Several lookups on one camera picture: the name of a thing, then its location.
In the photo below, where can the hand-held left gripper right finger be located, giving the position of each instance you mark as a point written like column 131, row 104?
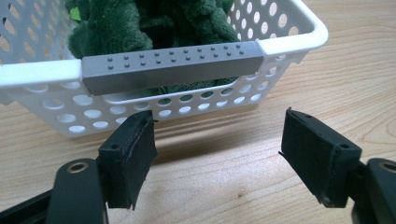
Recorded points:
column 314, row 155

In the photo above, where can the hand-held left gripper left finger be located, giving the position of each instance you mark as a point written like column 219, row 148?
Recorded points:
column 129, row 161

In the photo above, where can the white perforated plastic basket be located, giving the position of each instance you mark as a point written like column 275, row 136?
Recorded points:
column 174, row 67

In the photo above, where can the green plush toy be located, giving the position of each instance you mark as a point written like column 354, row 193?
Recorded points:
column 124, row 28

